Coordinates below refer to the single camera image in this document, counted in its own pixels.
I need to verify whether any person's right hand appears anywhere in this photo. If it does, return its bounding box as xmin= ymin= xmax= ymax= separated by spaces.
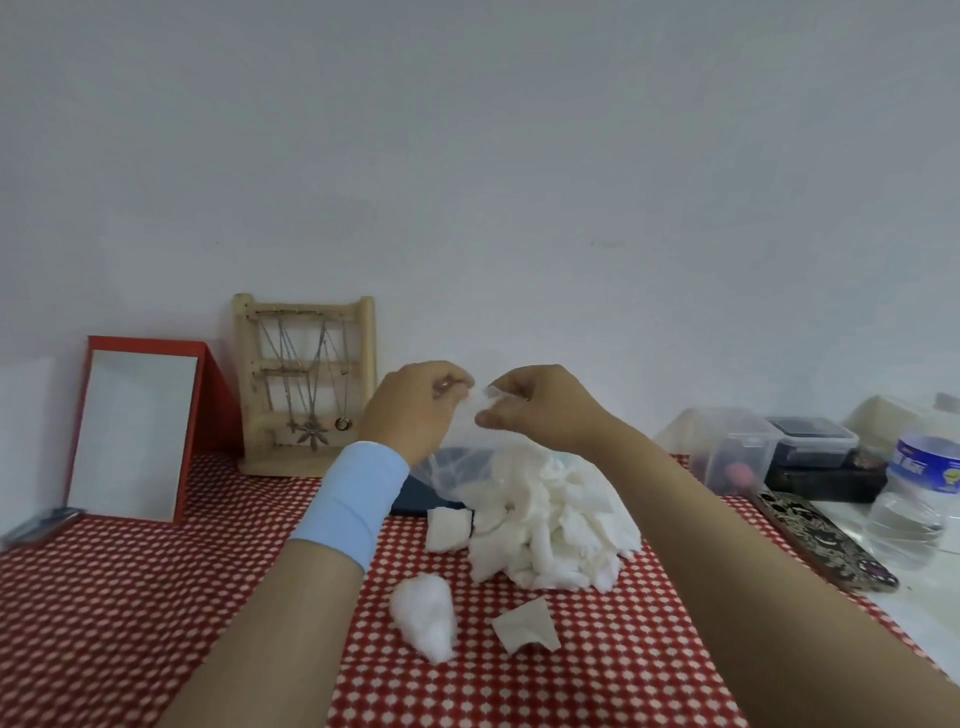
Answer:
xmin=476 ymin=365 xmax=624 ymax=457

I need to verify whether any person's left forearm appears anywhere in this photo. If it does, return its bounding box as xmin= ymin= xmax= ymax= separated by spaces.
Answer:
xmin=157 ymin=539 xmax=369 ymax=728

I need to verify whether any white cotton wad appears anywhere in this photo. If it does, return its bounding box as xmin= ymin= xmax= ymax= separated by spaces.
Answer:
xmin=388 ymin=573 xmax=459 ymax=667

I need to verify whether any black tray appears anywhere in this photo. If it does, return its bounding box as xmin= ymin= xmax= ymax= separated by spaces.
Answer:
xmin=763 ymin=461 xmax=890 ymax=504

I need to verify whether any leaf pendant necklace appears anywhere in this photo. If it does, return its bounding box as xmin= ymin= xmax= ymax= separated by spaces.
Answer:
xmin=296 ymin=314 xmax=331 ymax=453

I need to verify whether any ring pendant necklace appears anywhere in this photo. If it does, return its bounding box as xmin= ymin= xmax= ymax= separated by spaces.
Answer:
xmin=322 ymin=318 xmax=354 ymax=434

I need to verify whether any dark blue pouch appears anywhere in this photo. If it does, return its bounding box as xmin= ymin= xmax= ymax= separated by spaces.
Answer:
xmin=388 ymin=472 xmax=470 ymax=519

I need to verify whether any pile of white cotton pads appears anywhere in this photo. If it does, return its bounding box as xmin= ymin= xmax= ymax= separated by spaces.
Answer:
xmin=425 ymin=442 xmax=645 ymax=594

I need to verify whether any person's left hand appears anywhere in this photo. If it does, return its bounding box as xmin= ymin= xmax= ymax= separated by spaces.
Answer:
xmin=356 ymin=361 xmax=478 ymax=470

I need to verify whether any clear plastic water bottle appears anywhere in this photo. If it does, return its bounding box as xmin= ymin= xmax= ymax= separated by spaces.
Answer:
xmin=862 ymin=427 xmax=960 ymax=571

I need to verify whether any clear plastic bag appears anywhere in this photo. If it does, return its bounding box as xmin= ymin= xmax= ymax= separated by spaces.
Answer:
xmin=408 ymin=382 xmax=526 ymax=504

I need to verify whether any light blue wristband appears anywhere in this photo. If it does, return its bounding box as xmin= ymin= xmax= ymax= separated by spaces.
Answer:
xmin=287 ymin=440 xmax=412 ymax=575

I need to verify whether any beige plastic tub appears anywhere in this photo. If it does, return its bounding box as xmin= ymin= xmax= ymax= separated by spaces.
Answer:
xmin=843 ymin=395 xmax=939 ymax=451

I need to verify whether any clear container with black contents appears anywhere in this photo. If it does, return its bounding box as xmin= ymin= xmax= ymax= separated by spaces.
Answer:
xmin=764 ymin=416 xmax=862 ymax=470

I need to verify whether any wooden jewelry stand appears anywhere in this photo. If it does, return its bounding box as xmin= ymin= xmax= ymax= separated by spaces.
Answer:
xmin=232 ymin=293 xmax=378 ymax=479

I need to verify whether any phone with patterned case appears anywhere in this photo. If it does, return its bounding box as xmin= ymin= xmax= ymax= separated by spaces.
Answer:
xmin=749 ymin=487 xmax=901 ymax=595

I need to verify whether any clear lidded plastic container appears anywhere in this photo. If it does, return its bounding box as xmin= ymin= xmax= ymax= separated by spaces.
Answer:
xmin=653 ymin=407 xmax=781 ymax=498

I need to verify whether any person's right forearm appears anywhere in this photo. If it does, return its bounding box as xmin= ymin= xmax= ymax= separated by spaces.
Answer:
xmin=581 ymin=419 xmax=960 ymax=728

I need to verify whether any white cloth square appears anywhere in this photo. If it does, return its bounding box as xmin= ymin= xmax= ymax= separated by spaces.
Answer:
xmin=491 ymin=596 xmax=564 ymax=655

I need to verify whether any red framed mirror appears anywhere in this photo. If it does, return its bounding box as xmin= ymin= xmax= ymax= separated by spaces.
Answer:
xmin=63 ymin=335 xmax=245 ymax=525

